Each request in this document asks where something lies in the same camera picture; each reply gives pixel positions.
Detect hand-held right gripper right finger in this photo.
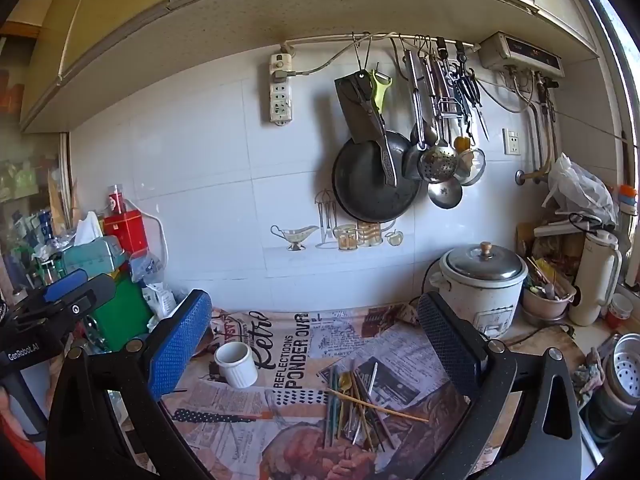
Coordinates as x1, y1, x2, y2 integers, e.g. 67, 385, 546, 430
416, 291, 583, 480

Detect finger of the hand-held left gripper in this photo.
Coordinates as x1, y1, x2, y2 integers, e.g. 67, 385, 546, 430
20, 269, 90, 311
30, 274, 117, 333

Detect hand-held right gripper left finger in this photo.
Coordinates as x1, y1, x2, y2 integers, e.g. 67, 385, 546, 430
45, 289, 213, 480

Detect white ceramic cup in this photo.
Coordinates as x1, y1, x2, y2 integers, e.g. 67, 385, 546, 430
214, 342, 258, 388

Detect pile of mixed chopsticks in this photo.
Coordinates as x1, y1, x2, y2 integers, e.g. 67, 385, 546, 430
320, 360, 431, 453

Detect gold metal spoon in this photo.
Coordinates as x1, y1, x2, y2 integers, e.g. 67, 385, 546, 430
337, 374, 352, 436

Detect bunch of utensils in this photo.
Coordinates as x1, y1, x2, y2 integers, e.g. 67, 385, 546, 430
525, 255, 571, 301

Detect teal tissue box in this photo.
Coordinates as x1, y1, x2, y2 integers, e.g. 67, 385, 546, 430
62, 237, 126, 276

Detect green tin box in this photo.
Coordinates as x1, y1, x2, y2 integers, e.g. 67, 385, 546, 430
90, 272, 153, 353

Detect white printed plastic bag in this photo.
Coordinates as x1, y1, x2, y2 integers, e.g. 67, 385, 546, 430
142, 282, 178, 318

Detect blue printed plastic bag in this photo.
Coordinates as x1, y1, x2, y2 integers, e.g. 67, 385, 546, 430
129, 252, 166, 286

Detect white rice cooker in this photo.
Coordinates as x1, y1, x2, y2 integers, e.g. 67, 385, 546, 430
430, 241, 529, 341

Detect white tissue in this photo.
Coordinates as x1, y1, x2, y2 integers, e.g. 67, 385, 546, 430
75, 211, 105, 246

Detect red tin box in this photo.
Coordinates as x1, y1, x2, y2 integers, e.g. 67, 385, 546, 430
102, 208, 150, 258

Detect person's red clothing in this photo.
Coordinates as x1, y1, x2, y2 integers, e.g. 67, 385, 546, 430
0, 390, 48, 480

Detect clear jar red label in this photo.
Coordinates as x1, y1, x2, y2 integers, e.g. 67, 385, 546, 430
106, 184, 126, 218

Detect pink bowl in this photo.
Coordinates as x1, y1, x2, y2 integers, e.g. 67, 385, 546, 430
521, 280, 576, 322

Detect glass cabinet door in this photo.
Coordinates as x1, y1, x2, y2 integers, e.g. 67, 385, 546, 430
0, 35, 73, 301

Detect printed newspaper tablecloth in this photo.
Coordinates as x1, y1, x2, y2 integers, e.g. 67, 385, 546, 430
160, 305, 576, 480

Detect crumpled rag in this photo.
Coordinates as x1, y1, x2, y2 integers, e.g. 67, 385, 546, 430
572, 347, 606, 406

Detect small steel ladle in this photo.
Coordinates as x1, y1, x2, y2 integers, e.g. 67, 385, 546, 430
427, 175, 463, 209

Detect cream thermos jug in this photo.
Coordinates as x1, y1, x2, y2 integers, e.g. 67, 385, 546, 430
567, 230, 623, 327

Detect small red white jar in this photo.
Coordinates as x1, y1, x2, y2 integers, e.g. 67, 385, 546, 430
607, 292, 633, 331

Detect black frying pan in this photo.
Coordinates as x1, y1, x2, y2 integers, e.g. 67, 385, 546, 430
332, 130, 423, 223

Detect steel steamer pot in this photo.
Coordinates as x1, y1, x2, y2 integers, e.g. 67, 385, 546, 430
602, 332, 640, 411

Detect mesh strainer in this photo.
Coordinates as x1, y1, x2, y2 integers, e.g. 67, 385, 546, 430
455, 145, 487, 186

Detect water pipes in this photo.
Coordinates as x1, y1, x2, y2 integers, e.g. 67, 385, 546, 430
515, 72, 561, 186

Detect black kitchen scissors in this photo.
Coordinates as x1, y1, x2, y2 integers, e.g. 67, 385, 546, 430
452, 67, 482, 111

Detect green peeler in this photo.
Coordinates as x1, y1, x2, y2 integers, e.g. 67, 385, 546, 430
369, 64, 392, 116

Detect white power strip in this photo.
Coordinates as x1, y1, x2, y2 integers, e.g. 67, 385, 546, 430
269, 51, 295, 123

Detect white water heater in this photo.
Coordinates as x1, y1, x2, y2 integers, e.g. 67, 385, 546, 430
480, 31, 563, 78

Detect beige upper cabinet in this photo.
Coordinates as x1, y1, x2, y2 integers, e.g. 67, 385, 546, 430
20, 0, 601, 133

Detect black power cord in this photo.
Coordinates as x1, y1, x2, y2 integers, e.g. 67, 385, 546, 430
480, 322, 576, 348

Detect white cord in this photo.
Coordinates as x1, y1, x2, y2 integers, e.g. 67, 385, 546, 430
125, 200, 168, 261

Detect metal hanging rail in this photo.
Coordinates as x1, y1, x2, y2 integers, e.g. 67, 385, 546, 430
285, 34, 481, 51

